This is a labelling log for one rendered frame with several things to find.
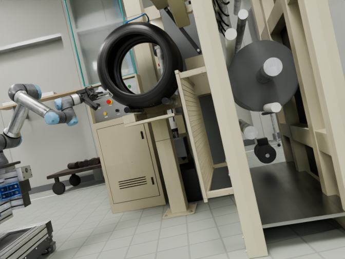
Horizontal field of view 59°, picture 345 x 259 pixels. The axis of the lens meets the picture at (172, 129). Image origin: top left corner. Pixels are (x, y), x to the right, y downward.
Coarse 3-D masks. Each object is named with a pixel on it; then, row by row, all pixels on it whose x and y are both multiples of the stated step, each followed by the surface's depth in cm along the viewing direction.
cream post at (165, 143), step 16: (128, 0) 247; (128, 16) 248; (144, 16) 253; (144, 48) 247; (144, 64) 248; (144, 80) 249; (160, 112) 248; (160, 128) 249; (160, 144) 250; (160, 160) 250; (176, 160) 252; (176, 176) 249; (176, 192) 250; (176, 208) 251
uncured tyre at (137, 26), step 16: (112, 32) 211; (128, 32) 207; (144, 32) 205; (160, 32) 205; (112, 48) 231; (128, 48) 237; (176, 48) 208; (112, 64) 238; (176, 64) 206; (112, 80) 238; (160, 80) 205; (176, 80) 210; (112, 96) 214; (128, 96) 210; (144, 96) 208; (160, 96) 209
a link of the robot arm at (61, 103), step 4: (68, 96) 198; (56, 100) 194; (60, 100) 195; (64, 100) 195; (68, 100) 197; (72, 100) 198; (56, 104) 193; (60, 104) 194; (64, 104) 195; (68, 104) 196; (72, 104) 199; (56, 108) 197; (60, 108) 195
